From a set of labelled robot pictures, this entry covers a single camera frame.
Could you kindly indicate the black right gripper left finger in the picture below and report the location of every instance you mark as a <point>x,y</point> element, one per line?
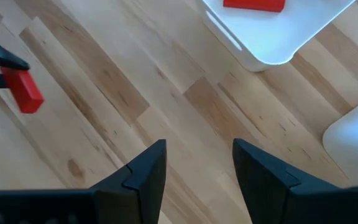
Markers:
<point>138,193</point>

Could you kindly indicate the red rectangular block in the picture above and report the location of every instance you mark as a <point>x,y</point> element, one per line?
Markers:
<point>253,5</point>
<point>26,96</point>

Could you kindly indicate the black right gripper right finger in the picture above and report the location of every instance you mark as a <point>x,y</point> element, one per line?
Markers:
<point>269,193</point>

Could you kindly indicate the white plastic bin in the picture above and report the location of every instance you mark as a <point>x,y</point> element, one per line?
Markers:
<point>275,37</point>
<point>346,137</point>

